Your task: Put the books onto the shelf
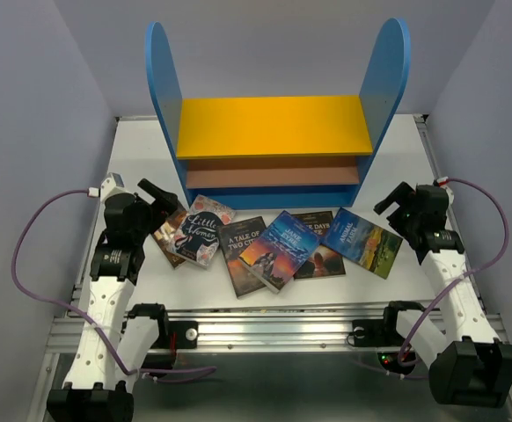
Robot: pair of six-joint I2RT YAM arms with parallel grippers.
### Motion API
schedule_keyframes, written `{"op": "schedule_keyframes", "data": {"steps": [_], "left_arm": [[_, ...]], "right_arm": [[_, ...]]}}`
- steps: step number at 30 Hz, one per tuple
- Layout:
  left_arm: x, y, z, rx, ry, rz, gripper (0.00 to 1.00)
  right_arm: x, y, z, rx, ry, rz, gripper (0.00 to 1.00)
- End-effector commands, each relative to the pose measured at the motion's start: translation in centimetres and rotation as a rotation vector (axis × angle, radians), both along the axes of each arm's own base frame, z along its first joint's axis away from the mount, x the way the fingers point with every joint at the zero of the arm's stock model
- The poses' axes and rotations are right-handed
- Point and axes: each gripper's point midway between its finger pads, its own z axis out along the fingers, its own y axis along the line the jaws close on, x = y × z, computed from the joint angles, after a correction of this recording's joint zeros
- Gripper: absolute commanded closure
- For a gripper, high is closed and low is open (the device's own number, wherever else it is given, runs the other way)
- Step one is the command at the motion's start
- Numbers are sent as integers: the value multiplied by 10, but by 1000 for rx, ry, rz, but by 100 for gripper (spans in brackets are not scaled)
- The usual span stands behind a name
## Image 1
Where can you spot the Three Days to See book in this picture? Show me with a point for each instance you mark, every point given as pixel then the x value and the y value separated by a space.
pixel 323 262

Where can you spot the Animal Farm book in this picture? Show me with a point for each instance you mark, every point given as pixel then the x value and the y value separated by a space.
pixel 363 242

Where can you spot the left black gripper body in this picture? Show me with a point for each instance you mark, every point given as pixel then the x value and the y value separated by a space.
pixel 145 226

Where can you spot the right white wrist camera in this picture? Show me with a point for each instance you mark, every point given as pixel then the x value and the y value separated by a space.
pixel 443 183

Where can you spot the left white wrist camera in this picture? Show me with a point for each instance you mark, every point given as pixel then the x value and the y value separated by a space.
pixel 111 185

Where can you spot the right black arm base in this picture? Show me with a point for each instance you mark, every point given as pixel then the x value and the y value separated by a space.
pixel 373 333

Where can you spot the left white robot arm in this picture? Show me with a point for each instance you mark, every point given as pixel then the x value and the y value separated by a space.
pixel 116 337

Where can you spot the aluminium mounting rail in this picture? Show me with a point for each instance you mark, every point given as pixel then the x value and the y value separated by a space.
pixel 311 330

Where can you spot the brown book far left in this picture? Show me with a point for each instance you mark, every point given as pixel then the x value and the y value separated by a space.
pixel 165 233

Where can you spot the Jane Eyre book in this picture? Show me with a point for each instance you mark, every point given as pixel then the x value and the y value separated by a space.
pixel 279 251

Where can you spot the blue yellow wooden bookshelf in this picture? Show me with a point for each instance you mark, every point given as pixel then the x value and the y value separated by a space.
pixel 278 152

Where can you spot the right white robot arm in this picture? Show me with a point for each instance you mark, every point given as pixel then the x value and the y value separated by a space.
pixel 467 362

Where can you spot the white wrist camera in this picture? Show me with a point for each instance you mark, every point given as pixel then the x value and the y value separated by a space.
pixel 443 183
pixel 111 185

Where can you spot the A Tale of Two Cities book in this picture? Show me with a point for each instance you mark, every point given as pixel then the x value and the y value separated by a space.
pixel 234 238

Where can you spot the Little Women book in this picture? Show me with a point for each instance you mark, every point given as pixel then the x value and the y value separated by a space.
pixel 196 238

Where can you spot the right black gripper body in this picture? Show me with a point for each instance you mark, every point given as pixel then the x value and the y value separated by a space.
pixel 404 219

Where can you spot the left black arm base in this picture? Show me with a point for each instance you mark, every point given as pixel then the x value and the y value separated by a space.
pixel 181 335

